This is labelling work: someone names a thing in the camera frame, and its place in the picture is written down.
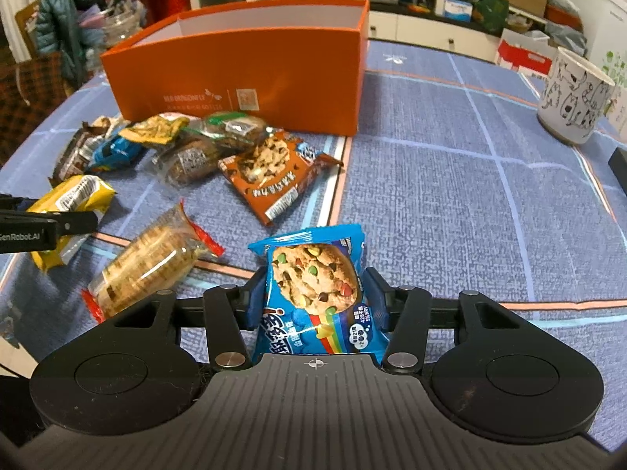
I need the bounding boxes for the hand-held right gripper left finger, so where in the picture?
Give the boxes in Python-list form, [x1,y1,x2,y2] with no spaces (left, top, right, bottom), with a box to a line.
[100,269,268,370]

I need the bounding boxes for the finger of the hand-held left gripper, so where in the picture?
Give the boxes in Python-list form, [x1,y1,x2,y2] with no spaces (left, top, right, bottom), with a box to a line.
[0,210,99,236]
[0,195,36,212]

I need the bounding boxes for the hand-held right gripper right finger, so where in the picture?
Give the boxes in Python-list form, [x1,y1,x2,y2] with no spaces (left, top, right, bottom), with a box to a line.
[362,268,527,374]

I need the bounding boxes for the blue cookie packet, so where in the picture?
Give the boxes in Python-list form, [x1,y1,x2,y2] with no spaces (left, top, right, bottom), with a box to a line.
[247,224,393,365]

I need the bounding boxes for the dark brown snack packet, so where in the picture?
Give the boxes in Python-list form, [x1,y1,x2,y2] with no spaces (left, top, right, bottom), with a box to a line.
[47,126,111,188]

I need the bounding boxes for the small blue snack packet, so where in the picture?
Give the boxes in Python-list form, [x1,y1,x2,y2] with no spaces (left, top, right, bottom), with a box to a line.
[91,136,145,173]

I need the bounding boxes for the clear biscuit roll packet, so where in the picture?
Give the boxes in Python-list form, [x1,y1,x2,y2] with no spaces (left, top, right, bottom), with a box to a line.
[81,200,225,322]

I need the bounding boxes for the white cookie packet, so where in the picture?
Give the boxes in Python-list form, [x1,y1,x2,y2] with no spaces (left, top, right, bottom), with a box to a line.
[81,116,124,142]

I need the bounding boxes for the yellow patterned snack packet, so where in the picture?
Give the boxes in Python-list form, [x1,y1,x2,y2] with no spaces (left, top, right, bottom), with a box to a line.
[119,114,192,146]

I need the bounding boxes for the brown cookie packet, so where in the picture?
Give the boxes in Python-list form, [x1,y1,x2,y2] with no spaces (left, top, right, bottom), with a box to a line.
[218,130,345,227]

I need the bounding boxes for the clear brown cake packet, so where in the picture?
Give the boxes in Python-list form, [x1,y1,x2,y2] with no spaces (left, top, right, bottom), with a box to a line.
[152,138,231,187]

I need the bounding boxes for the green label bread packet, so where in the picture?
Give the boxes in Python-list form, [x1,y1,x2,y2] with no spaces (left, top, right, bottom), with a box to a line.
[183,112,275,155]

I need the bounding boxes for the orange cardboard box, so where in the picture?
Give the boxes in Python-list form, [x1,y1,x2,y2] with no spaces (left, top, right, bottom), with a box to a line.
[100,0,370,137]

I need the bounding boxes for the brown checkered chair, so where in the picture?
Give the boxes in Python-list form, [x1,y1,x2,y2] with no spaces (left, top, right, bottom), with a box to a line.
[0,51,74,167]

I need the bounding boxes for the blue plaid tablecloth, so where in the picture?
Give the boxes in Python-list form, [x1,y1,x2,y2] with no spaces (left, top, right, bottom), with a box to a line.
[0,39,627,451]

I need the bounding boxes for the wooden chair back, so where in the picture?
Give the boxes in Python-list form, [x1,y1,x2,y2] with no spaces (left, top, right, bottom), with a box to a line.
[14,0,42,60]

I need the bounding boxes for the dark teal down jacket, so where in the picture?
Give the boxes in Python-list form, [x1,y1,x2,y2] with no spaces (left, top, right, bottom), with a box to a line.
[35,0,107,89]

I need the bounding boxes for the red cabinet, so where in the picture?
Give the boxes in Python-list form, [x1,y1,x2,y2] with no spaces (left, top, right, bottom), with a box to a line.
[144,0,189,25]

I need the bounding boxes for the glass and white TV stand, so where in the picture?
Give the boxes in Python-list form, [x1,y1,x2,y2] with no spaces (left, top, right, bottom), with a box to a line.
[255,0,503,62]

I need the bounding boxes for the black flat object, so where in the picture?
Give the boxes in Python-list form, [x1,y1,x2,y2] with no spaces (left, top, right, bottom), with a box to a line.
[607,146,627,187]

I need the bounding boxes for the white patterned mug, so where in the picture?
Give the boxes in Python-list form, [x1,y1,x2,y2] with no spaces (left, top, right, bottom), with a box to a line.
[536,46,617,145]

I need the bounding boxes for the red white carton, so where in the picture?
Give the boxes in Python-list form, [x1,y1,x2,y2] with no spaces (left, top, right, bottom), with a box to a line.
[496,27,559,79]

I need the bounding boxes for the blue white box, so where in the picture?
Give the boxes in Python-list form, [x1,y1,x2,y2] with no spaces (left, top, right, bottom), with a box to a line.
[443,0,473,23]

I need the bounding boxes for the dark green bag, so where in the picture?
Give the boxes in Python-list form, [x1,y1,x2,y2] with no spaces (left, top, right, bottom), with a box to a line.
[473,0,510,35]

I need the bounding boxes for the white chest appliance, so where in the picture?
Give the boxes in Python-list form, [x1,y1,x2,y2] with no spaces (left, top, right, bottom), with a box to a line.
[565,0,627,76]

